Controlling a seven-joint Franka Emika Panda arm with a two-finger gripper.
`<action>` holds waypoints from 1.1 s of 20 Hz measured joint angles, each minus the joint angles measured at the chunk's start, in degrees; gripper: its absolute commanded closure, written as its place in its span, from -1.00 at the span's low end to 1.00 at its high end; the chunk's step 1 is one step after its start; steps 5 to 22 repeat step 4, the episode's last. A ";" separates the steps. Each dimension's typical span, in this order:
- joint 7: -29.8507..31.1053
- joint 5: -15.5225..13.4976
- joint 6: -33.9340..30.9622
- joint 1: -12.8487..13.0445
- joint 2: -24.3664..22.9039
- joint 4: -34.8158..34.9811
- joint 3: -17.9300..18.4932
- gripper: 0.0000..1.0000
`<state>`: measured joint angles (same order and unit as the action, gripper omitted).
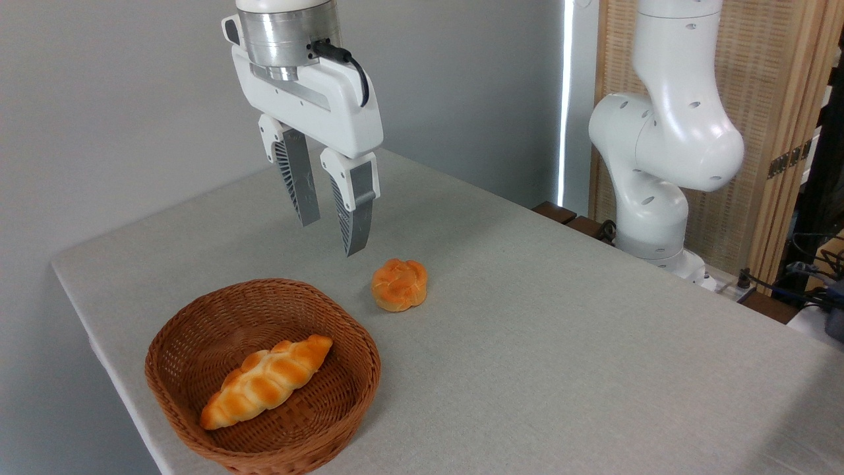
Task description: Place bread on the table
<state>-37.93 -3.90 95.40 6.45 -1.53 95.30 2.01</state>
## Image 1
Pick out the bamboo folding screen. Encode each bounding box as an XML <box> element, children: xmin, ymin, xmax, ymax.
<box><xmin>589</xmin><ymin>0</ymin><xmax>844</xmax><ymax>291</ymax></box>

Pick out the black stand frame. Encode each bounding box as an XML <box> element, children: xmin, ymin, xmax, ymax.
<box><xmin>778</xmin><ymin>33</ymin><xmax>844</xmax><ymax>291</ymax></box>

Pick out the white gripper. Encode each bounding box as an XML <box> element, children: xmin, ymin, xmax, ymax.
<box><xmin>222</xmin><ymin>15</ymin><xmax>384</xmax><ymax>257</ymax></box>

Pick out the black cable bundle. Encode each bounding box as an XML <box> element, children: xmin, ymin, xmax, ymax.
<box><xmin>737</xmin><ymin>231</ymin><xmax>844</xmax><ymax>312</ymax></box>

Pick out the brown wicker basket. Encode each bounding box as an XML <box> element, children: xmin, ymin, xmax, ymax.
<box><xmin>144</xmin><ymin>278</ymin><xmax>382</xmax><ymax>475</ymax></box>

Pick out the brown wooden plank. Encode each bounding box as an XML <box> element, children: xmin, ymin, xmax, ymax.
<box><xmin>567</xmin><ymin>216</ymin><xmax>615</xmax><ymax>246</ymax></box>
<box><xmin>531</xmin><ymin>201</ymin><xmax>578</xmax><ymax>225</ymax></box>

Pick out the round knotted bread roll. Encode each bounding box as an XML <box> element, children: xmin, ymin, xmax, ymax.
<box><xmin>371</xmin><ymin>258</ymin><xmax>429</xmax><ymax>312</ymax></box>

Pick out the brass screen hinge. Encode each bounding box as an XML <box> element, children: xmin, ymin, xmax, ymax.
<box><xmin>767</xmin><ymin>140</ymin><xmax>813</xmax><ymax>180</ymax></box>

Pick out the grey tablecloth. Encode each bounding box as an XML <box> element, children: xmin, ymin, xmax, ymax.
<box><xmin>51</xmin><ymin>146</ymin><xmax>844</xmax><ymax>475</ymax></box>

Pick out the blue grey box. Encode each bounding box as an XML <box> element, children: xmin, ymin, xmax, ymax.
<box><xmin>824</xmin><ymin>280</ymin><xmax>844</xmax><ymax>344</ymax></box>

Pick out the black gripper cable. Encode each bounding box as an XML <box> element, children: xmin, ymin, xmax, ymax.
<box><xmin>310</xmin><ymin>40</ymin><xmax>371</xmax><ymax>108</ymax></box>

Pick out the long braided bread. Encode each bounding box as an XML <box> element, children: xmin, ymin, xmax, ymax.
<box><xmin>200</xmin><ymin>334</ymin><xmax>334</xmax><ymax>431</ymax></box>

